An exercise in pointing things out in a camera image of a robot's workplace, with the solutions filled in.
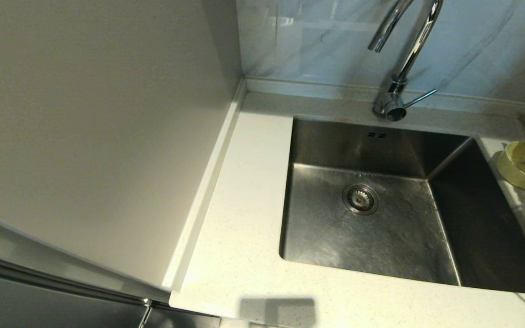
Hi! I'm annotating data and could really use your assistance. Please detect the chrome gooseneck kitchen faucet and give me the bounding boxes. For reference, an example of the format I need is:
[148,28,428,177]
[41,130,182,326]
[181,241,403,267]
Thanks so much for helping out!
[367,0,444,122]

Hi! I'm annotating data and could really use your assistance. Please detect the stainless steel sink basin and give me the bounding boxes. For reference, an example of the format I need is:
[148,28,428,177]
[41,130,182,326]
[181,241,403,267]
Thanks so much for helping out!
[279,116,525,295]

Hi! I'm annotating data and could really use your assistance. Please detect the round metal drain strainer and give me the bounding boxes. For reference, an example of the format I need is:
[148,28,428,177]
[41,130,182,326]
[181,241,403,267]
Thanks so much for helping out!
[342,183,380,216]

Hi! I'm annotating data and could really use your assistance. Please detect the tall beige cabinet panel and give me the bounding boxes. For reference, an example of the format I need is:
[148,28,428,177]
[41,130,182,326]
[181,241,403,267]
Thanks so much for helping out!
[0,0,247,303]

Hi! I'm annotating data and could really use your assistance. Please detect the dark grey cabinet front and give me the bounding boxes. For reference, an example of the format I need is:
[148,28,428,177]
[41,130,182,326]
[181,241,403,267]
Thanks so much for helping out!
[0,248,221,328]

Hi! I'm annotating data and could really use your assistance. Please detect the chrome cabinet handle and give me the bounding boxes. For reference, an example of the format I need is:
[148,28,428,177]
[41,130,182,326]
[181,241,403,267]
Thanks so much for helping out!
[138,297,154,328]

